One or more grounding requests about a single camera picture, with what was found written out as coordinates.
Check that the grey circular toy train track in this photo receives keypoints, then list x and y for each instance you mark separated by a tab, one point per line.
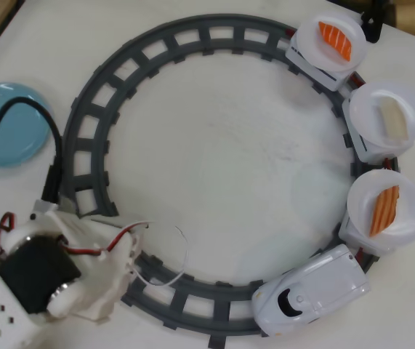
203	36

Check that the white Shinkansen toy locomotive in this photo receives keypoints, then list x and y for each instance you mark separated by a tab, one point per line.
323	276

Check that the orange salmon toy sushi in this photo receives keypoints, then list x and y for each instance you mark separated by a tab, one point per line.
336	38

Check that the white round plastic plate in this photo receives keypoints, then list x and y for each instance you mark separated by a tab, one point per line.
309	40
367	105
403	225

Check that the orange striped shrimp toy sushi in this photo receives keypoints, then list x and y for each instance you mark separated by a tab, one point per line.
385	209

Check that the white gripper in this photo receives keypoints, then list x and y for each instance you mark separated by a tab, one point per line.
121	254

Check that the blue dish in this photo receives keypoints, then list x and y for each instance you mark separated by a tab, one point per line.
7	134

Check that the white squid toy sushi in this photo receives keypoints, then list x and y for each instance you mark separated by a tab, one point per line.
392	118

